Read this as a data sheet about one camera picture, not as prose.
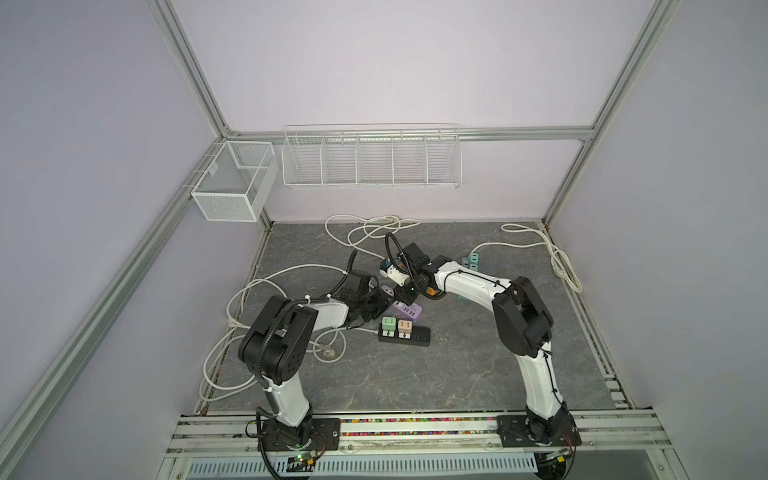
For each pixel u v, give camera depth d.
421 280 0.71
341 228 1.20
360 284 0.77
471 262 1.01
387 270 0.87
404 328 0.85
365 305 0.83
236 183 1.02
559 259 1.14
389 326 0.86
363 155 1.02
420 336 0.88
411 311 0.93
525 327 0.53
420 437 0.75
